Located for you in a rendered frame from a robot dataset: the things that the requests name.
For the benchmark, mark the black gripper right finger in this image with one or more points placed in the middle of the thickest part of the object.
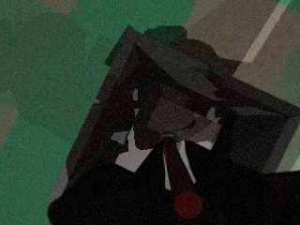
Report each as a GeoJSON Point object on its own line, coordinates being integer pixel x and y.
{"type": "Point", "coordinates": [236, 194]}

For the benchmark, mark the dark red peg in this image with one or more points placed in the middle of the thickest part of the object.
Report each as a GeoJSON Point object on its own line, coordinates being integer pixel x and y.
{"type": "Point", "coordinates": [186, 200]}

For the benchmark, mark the dark grey open box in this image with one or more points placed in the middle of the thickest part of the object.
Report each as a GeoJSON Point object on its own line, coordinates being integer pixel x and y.
{"type": "Point", "coordinates": [256, 126]}

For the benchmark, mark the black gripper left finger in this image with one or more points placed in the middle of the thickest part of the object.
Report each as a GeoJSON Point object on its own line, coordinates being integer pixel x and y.
{"type": "Point", "coordinates": [139, 201]}

